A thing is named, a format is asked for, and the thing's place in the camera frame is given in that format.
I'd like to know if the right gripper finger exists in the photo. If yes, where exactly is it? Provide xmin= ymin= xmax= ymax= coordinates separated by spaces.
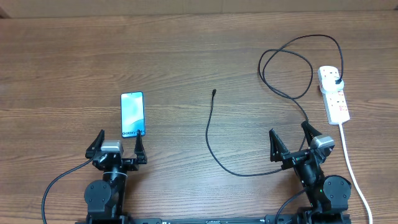
xmin=301 ymin=121 xmax=322 ymax=146
xmin=269 ymin=129 xmax=290 ymax=162

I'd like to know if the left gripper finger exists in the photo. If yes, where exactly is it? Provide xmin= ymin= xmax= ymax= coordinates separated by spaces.
xmin=85 ymin=129 xmax=104 ymax=159
xmin=134 ymin=130 xmax=147 ymax=164

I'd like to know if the Samsung Galaxy smartphone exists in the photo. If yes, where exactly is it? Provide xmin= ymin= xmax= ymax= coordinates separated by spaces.
xmin=121 ymin=91 xmax=146 ymax=138

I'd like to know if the black USB charging cable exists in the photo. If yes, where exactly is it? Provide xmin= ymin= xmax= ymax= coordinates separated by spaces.
xmin=205 ymin=34 xmax=345 ymax=178

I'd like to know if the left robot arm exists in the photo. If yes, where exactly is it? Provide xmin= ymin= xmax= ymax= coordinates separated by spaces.
xmin=84 ymin=129 xmax=147 ymax=223

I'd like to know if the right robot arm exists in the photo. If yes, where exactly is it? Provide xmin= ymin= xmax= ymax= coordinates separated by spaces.
xmin=266 ymin=121 xmax=352 ymax=223

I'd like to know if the white charger plug adapter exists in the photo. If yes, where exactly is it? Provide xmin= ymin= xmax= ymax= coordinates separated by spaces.
xmin=320 ymin=78 xmax=345 ymax=94

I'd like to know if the white power strip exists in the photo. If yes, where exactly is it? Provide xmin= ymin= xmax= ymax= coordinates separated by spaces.
xmin=317 ymin=66 xmax=350 ymax=125

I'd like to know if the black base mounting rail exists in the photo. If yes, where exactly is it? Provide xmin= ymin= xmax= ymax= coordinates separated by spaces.
xmin=75 ymin=214 xmax=352 ymax=224

